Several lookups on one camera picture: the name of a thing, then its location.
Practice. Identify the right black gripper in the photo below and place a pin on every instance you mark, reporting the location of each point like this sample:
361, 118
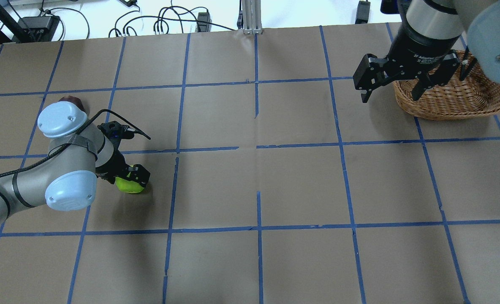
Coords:
419, 50

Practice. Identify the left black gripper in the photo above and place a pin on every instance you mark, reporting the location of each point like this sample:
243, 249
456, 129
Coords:
114, 162

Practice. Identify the green apple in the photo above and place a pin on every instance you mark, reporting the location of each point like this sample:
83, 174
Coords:
127, 186

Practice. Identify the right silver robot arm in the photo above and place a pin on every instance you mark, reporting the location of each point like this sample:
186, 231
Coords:
443, 19

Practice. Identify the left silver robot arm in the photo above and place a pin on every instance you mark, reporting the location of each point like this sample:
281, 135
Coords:
80, 153

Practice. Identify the brown wicker basket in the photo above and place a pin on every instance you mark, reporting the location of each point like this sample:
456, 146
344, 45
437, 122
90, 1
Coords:
475, 96

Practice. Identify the black power adapter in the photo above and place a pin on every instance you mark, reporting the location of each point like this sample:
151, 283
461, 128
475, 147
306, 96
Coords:
362, 12

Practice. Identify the dark red apple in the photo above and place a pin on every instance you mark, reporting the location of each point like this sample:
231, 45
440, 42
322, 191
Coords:
73, 100

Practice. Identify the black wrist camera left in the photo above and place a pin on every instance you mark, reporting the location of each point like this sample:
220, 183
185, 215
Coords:
116, 131

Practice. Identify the aluminium frame post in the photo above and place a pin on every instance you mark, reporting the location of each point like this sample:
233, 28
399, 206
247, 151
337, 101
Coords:
249, 19

